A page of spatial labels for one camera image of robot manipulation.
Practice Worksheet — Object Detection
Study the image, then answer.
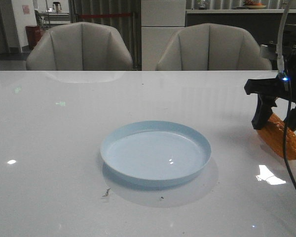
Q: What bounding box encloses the grey upholstered chair right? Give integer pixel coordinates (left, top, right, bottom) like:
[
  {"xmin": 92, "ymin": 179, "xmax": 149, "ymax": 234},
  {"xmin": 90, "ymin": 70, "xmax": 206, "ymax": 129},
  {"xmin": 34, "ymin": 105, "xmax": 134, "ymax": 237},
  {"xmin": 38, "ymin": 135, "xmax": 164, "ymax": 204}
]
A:
[{"xmin": 155, "ymin": 23, "xmax": 272, "ymax": 71}]

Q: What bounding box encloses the white cable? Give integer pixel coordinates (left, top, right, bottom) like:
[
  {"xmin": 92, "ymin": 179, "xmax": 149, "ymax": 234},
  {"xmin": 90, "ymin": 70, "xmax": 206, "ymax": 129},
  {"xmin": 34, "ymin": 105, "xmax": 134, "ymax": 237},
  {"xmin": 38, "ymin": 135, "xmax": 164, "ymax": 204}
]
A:
[{"xmin": 277, "ymin": 0, "xmax": 294, "ymax": 73}]

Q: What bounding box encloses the white cabinet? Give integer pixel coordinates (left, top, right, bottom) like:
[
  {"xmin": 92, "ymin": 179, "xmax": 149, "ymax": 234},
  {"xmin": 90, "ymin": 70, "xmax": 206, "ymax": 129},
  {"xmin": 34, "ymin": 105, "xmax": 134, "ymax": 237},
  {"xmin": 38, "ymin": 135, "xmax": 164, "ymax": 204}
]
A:
[{"xmin": 141, "ymin": 0, "xmax": 186, "ymax": 71}]

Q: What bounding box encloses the orange plastic corn cob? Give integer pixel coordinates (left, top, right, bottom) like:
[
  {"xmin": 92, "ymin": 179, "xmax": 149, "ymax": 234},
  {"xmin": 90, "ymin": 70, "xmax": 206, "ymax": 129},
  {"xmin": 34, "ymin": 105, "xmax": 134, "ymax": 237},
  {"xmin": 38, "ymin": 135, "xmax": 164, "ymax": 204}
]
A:
[{"xmin": 257, "ymin": 114, "xmax": 296, "ymax": 160}]

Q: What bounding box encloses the fruit bowl on counter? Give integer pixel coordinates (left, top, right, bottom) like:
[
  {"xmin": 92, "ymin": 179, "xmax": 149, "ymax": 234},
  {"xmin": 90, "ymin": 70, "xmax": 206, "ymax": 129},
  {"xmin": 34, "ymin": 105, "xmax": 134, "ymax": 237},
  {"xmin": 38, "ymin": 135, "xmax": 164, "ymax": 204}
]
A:
[{"xmin": 243, "ymin": 0, "xmax": 266, "ymax": 9}]

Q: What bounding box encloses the grey upholstered chair left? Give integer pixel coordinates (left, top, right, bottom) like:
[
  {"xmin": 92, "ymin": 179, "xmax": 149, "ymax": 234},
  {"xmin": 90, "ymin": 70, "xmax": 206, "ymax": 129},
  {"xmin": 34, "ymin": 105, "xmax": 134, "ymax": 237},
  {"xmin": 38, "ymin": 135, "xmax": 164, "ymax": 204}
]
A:
[{"xmin": 26, "ymin": 22, "xmax": 133, "ymax": 71}]

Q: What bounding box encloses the red barrier belt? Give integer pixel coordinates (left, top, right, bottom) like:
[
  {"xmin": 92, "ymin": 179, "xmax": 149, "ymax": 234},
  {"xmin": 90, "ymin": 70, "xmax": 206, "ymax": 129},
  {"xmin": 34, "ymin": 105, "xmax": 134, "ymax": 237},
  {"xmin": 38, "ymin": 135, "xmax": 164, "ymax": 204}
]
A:
[{"xmin": 77, "ymin": 12, "xmax": 133, "ymax": 19}]

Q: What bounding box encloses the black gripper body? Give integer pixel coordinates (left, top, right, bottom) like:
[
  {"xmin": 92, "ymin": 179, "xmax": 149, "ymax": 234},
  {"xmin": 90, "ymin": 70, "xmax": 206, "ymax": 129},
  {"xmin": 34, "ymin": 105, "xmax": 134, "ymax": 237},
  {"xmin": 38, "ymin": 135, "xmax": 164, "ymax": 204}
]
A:
[{"xmin": 244, "ymin": 45, "xmax": 296, "ymax": 111}]

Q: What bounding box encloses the light blue round plate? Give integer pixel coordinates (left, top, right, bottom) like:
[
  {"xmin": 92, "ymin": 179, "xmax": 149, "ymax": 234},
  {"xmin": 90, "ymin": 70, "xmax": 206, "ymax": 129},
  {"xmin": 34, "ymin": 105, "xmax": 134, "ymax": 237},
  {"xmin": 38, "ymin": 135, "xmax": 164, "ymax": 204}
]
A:
[{"xmin": 100, "ymin": 120, "xmax": 211, "ymax": 188}]

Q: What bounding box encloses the red trash bin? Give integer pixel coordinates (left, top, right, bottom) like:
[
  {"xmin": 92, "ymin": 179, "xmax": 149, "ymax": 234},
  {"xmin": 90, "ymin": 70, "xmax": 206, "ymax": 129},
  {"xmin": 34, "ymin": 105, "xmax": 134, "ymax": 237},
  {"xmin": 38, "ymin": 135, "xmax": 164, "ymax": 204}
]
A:
[{"xmin": 25, "ymin": 25, "xmax": 41, "ymax": 49}]

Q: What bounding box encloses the dark counter with white top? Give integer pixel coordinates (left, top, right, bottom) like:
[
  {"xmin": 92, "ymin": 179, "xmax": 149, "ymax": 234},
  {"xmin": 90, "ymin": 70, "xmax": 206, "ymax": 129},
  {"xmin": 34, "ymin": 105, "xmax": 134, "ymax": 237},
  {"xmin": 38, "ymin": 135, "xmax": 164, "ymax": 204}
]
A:
[{"xmin": 185, "ymin": 9, "xmax": 296, "ymax": 70}]

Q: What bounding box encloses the pink paper on wall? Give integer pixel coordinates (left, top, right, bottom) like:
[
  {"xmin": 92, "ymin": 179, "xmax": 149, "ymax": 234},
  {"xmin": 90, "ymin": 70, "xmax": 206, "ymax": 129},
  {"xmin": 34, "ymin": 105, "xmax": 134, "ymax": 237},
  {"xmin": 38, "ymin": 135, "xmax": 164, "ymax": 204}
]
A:
[{"xmin": 22, "ymin": 5, "xmax": 30, "ymax": 15}]

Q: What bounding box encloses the grey upholstered chair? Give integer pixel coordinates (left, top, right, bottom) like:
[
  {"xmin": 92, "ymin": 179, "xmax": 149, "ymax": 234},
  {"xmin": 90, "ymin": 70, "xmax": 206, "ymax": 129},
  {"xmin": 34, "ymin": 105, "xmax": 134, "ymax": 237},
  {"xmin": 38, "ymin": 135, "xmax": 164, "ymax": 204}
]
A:
[
  {"xmin": 26, "ymin": 22, "xmax": 133, "ymax": 71},
  {"xmin": 155, "ymin": 23, "xmax": 272, "ymax": 71}
]

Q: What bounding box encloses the black cable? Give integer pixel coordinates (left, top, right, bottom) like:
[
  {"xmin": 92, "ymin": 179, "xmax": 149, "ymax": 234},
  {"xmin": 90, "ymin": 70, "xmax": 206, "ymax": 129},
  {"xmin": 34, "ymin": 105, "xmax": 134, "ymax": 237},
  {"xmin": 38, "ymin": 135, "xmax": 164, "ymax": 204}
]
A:
[{"xmin": 282, "ymin": 71, "xmax": 296, "ymax": 209}]

